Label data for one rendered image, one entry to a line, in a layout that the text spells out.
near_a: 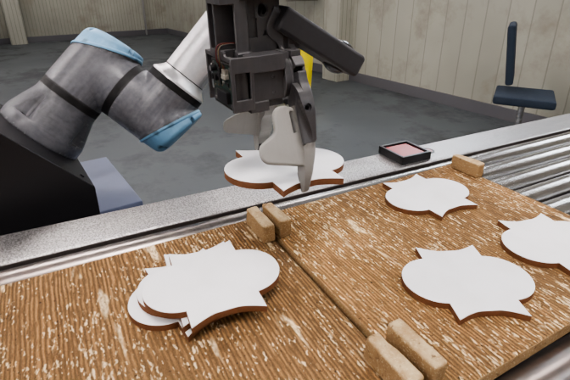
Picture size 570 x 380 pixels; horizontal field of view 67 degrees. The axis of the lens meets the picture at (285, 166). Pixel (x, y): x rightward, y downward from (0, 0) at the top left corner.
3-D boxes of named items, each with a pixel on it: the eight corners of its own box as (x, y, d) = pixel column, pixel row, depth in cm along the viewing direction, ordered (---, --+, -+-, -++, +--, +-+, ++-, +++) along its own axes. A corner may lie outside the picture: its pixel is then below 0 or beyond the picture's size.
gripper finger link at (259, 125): (215, 146, 55) (221, 90, 48) (258, 137, 57) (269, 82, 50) (225, 164, 53) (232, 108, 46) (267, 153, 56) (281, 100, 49)
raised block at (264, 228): (245, 224, 62) (245, 207, 60) (257, 220, 62) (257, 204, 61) (264, 245, 57) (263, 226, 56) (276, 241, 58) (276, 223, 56)
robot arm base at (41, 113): (0, 103, 82) (34, 64, 83) (71, 148, 91) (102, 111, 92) (-3, 119, 70) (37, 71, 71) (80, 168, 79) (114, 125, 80)
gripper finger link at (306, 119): (287, 148, 46) (268, 70, 46) (302, 146, 47) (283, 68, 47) (308, 142, 42) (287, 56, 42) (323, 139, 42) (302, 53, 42)
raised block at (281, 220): (260, 219, 63) (260, 203, 62) (271, 216, 64) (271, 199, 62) (280, 239, 58) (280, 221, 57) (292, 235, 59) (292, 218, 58)
